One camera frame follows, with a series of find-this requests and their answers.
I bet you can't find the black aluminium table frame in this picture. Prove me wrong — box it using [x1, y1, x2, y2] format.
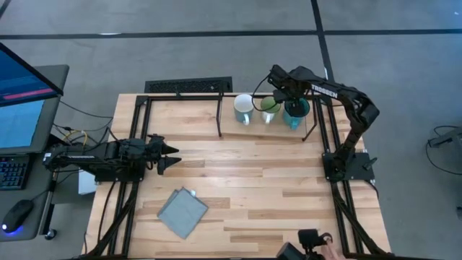
[82, 92, 395, 260]

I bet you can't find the black equipment base with cables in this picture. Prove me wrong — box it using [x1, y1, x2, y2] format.
[424, 124, 462, 177]

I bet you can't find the pale blue screen monitor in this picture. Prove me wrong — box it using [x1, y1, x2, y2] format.
[0, 99, 47, 150]

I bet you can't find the black perforated floor grille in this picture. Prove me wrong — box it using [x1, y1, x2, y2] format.
[144, 76, 234, 94]

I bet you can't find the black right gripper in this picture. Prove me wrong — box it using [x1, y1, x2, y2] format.
[268, 64, 314, 118]

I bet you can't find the yellow cable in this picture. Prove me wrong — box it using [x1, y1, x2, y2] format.
[62, 129, 90, 152]

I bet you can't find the black handheld device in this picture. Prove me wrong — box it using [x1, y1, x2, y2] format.
[275, 227, 334, 260]

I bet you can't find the green mug with white handle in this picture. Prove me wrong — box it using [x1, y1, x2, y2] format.
[260, 95, 282, 125]

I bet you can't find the black keyboard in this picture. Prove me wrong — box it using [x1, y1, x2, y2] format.
[0, 154, 32, 191]

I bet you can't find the black computer mouse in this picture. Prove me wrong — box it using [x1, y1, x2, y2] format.
[1, 199, 35, 235]

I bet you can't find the grey side desk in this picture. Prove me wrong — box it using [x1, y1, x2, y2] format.
[0, 64, 71, 243]

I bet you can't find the white box under table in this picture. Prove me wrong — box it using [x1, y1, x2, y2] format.
[77, 169, 98, 196]

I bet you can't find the grey folded cloth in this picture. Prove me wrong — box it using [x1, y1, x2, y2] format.
[156, 186, 209, 241]

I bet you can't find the person's hand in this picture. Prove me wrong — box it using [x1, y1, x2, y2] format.
[320, 242, 349, 260]

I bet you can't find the white mug with brown rim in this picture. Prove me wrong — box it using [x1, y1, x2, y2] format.
[232, 93, 256, 126]

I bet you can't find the black monitor with blue screen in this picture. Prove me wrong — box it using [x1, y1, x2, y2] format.
[0, 42, 66, 108]

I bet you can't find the wooden shelf with black frame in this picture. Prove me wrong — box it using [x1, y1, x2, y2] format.
[215, 92, 319, 143]

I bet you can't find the teal enamel mug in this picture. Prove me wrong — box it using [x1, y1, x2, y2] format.
[282, 97, 312, 131]

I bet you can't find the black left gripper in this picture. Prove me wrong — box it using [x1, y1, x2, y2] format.
[143, 134, 183, 176]

